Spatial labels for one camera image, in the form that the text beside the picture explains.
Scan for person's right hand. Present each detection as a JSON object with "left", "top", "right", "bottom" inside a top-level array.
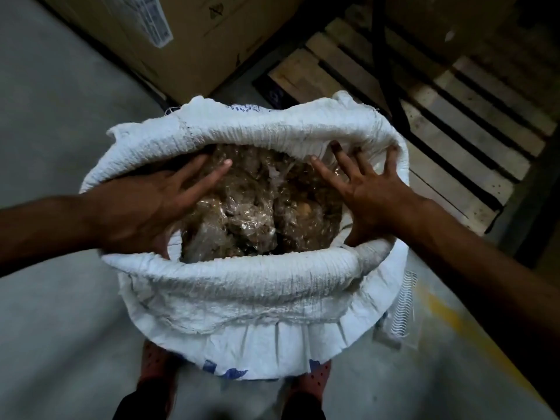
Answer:
[{"left": 310, "top": 142, "right": 417, "bottom": 249}]

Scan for person's left hand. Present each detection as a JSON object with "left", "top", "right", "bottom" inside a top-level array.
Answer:
[{"left": 85, "top": 154, "right": 233, "bottom": 260}]

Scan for white woven sack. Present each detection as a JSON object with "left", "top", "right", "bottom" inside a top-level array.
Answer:
[{"left": 80, "top": 91, "right": 414, "bottom": 381}]

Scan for person's right forearm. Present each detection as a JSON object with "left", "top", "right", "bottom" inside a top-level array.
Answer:
[{"left": 406, "top": 197, "right": 560, "bottom": 414}]

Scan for person's left forearm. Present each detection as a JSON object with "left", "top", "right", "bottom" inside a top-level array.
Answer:
[{"left": 0, "top": 192, "right": 96, "bottom": 278}]

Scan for wooden pallet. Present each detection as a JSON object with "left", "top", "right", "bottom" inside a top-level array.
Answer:
[{"left": 267, "top": 4, "right": 560, "bottom": 237}]

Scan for clear plastic liner bag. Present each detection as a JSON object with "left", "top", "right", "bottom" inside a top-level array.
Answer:
[{"left": 177, "top": 144, "right": 346, "bottom": 264}]

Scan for clear printed plastic piece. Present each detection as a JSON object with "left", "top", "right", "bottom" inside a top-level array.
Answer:
[{"left": 373, "top": 269, "right": 421, "bottom": 349}]

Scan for red perforated clog shoe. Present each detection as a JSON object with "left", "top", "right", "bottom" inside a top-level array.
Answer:
[
  {"left": 289, "top": 360, "right": 332, "bottom": 399},
  {"left": 136, "top": 340, "right": 185, "bottom": 390}
]

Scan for large brown cardboard box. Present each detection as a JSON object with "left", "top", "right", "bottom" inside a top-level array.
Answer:
[{"left": 37, "top": 0, "right": 307, "bottom": 105}]

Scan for white paper box label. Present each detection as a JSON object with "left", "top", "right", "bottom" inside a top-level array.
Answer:
[{"left": 103, "top": 0, "right": 174, "bottom": 49}]

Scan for black trousers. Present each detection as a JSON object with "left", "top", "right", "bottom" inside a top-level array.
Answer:
[{"left": 111, "top": 378, "right": 327, "bottom": 420}]

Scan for black metal post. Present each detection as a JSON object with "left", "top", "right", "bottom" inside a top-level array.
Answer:
[{"left": 370, "top": 0, "right": 413, "bottom": 132}]

